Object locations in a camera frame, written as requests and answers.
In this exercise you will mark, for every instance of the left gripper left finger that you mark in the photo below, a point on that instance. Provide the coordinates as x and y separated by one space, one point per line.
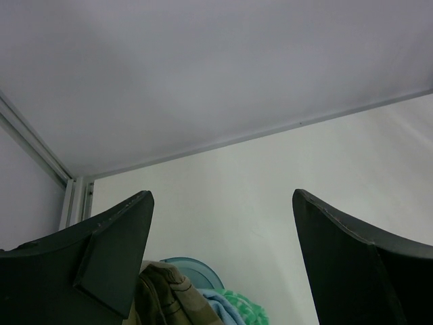
84 274

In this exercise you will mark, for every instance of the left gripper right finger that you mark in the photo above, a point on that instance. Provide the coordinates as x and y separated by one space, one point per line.
359 273

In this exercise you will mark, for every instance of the camouflage trousers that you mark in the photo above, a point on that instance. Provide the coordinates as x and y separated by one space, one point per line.
164 296

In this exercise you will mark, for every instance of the green patterned cloth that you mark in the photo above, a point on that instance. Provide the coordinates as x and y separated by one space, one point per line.
250 312

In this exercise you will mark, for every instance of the teal laundry basket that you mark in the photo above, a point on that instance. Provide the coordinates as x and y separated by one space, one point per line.
201 275

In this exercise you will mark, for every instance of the light blue cloth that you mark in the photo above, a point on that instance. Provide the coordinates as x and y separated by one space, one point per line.
227 313

